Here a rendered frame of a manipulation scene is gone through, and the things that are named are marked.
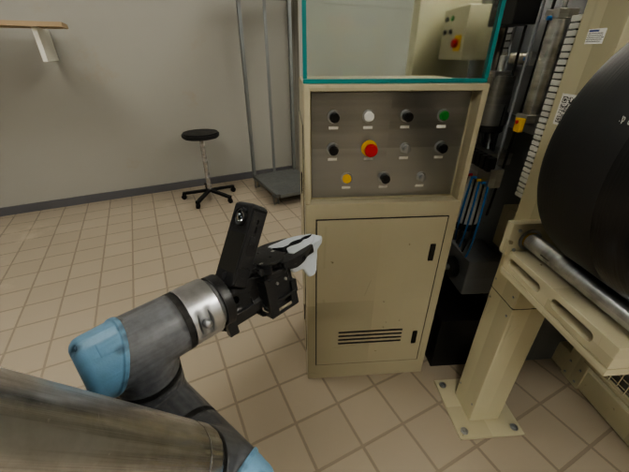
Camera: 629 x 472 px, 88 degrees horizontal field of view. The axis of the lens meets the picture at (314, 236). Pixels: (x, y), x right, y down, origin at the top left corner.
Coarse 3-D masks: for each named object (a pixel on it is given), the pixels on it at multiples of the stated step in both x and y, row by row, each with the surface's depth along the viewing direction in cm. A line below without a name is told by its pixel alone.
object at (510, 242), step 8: (512, 224) 87; (520, 224) 87; (528, 224) 87; (536, 224) 87; (512, 232) 88; (520, 232) 88; (528, 232) 88; (536, 232) 88; (544, 232) 88; (504, 240) 91; (512, 240) 89; (520, 240) 89; (504, 248) 91; (512, 248) 90; (520, 248) 90
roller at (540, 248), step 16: (528, 240) 87; (544, 240) 84; (544, 256) 81; (560, 256) 78; (560, 272) 76; (576, 272) 73; (592, 288) 69; (608, 288) 67; (608, 304) 65; (624, 304) 63; (624, 320) 62
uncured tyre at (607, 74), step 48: (624, 48) 56; (576, 96) 61; (624, 96) 52; (576, 144) 58; (624, 144) 50; (576, 192) 58; (624, 192) 50; (576, 240) 62; (624, 240) 52; (624, 288) 58
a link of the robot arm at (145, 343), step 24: (144, 312) 36; (168, 312) 36; (96, 336) 33; (120, 336) 33; (144, 336) 34; (168, 336) 35; (192, 336) 37; (72, 360) 31; (96, 360) 31; (120, 360) 32; (144, 360) 34; (168, 360) 36; (96, 384) 31; (120, 384) 33; (144, 384) 35
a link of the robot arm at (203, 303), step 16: (176, 288) 40; (192, 288) 39; (208, 288) 40; (192, 304) 38; (208, 304) 39; (224, 304) 41; (192, 320) 44; (208, 320) 38; (224, 320) 40; (208, 336) 40
